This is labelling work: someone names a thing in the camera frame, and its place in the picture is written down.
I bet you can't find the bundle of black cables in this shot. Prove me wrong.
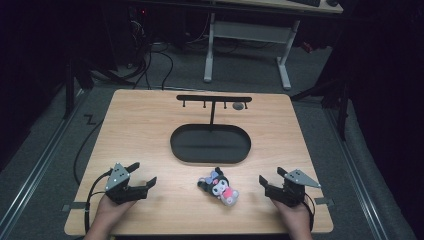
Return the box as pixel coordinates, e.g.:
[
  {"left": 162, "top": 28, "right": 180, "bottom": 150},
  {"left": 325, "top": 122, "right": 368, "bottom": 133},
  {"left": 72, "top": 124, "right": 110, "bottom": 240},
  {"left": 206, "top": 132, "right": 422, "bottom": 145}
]
[{"left": 119, "top": 6, "right": 175, "bottom": 92}]

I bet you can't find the left hand-held gripper cable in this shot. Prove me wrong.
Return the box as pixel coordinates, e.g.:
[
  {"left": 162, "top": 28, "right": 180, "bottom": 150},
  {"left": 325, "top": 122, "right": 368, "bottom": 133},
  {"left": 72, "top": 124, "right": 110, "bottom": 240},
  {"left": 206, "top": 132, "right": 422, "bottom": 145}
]
[{"left": 84, "top": 168, "right": 114, "bottom": 235}]

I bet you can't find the white desk frame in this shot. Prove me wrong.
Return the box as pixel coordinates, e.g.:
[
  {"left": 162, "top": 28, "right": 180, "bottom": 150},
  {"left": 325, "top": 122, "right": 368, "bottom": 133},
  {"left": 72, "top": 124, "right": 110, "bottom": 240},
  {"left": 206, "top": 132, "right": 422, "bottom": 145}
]
[{"left": 203, "top": 0, "right": 344, "bottom": 91}]

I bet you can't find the person's left hand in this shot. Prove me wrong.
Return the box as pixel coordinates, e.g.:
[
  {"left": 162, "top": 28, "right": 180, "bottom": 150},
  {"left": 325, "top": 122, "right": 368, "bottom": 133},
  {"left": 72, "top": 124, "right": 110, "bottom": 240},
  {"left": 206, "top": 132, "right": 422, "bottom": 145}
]
[{"left": 95, "top": 194, "right": 138, "bottom": 232}]

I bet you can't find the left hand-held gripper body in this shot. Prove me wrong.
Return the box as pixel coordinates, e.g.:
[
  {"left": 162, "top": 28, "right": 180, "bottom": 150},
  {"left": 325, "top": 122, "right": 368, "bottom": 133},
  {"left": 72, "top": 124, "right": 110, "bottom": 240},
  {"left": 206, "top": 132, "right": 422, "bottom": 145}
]
[{"left": 104, "top": 162, "right": 150, "bottom": 205}]

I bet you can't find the plush toy keychain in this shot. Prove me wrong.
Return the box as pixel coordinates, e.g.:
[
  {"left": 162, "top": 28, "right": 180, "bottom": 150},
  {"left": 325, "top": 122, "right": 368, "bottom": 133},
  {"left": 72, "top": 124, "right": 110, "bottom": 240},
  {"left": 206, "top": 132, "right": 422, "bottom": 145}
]
[{"left": 197, "top": 166, "right": 240, "bottom": 207}]

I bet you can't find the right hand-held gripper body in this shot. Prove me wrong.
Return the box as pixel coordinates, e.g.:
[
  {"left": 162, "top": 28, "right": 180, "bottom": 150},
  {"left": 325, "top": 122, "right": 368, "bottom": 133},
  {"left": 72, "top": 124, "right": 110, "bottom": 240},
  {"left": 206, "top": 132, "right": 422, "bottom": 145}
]
[{"left": 264, "top": 168, "right": 322, "bottom": 208}]

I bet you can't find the hand-held gripper cable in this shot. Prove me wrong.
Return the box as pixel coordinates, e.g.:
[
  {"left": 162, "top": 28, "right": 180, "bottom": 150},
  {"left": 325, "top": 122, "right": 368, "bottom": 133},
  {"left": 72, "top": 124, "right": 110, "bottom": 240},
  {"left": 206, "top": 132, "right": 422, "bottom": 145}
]
[
  {"left": 84, "top": 168, "right": 114, "bottom": 235},
  {"left": 303, "top": 193, "right": 317, "bottom": 232}
]

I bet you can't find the black floor cable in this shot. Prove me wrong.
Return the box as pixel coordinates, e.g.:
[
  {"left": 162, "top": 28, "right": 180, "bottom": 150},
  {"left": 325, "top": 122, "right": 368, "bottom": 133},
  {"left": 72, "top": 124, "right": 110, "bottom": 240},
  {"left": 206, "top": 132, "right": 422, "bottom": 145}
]
[{"left": 72, "top": 119, "right": 105, "bottom": 187}]

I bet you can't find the person's right hand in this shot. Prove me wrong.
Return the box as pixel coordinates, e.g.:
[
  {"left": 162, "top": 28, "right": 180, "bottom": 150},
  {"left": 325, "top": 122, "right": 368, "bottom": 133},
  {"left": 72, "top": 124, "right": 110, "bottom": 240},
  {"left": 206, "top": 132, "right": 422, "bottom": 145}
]
[{"left": 271, "top": 199, "right": 313, "bottom": 234}]

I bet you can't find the black metal stand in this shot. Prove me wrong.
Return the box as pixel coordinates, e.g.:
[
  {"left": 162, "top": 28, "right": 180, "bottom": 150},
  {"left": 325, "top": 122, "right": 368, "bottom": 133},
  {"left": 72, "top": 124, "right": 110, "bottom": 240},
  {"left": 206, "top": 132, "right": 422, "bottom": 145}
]
[
  {"left": 289, "top": 76, "right": 351, "bottom": 142},
  {"left": 62, "top": 56, "right": 95, "bottom": 120}
]

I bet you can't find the black hook stand with tray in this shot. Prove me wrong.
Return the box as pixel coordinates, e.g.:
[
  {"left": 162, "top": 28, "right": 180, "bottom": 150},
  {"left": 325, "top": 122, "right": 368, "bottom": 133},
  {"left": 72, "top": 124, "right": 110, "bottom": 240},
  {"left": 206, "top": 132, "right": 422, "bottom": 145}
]
[{"left": 169, "top": 94, "right": 253, "bottom": 165}]

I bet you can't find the grey tape strip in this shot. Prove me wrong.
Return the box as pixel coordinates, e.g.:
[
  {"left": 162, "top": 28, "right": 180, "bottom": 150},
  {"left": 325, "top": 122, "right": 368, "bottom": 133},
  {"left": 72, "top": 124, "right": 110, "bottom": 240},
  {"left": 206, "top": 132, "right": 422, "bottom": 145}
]
[
  {"left": 61, "top": 201, "right": 88, "bottom": 213},
  {"left": 313, "top": 196, "right": 335, "bottom": 206}
]

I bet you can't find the aluminium floor rail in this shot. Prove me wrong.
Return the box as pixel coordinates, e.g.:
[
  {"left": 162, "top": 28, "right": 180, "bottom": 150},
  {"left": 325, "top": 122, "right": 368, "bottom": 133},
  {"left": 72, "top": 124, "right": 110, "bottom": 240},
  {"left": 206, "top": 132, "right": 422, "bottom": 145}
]
[
  {"left": 323, "top": 107, "right": 390, "bottom": 240},
  {"left": 0, "top": 87, "right": 88, "bottom": 231}
]

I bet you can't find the right hand-held gripper cable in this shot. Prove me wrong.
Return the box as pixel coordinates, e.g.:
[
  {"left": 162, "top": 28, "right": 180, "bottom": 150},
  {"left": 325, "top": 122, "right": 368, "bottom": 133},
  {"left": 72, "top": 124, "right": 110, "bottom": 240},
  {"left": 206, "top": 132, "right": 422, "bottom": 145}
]
[{"left": 303, "top": 193, "right": 317, "bottom": 232}]

